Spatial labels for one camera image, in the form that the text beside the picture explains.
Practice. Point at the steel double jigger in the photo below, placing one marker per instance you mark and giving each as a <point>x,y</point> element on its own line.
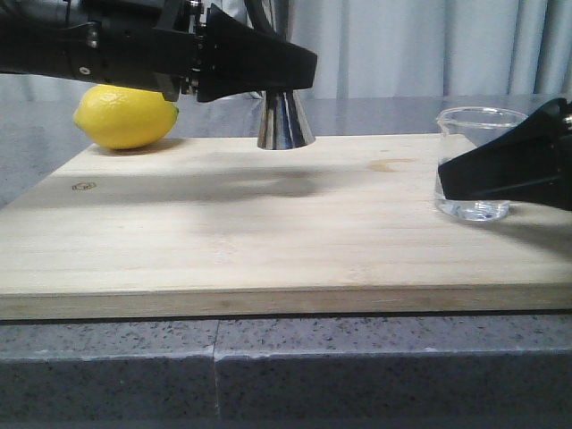
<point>284,124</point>

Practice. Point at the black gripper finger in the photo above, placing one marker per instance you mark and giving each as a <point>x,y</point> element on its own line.
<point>237,58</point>
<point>531,163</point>

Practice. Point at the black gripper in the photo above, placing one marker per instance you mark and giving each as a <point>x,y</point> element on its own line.
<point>150,45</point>

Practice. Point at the yellow lemon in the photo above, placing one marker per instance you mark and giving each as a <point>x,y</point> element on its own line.
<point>124,118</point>

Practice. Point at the wooden cutting board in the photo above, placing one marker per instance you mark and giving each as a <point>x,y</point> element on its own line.
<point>219,227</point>

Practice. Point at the grey curtain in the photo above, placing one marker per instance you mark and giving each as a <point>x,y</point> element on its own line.
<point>425,48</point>

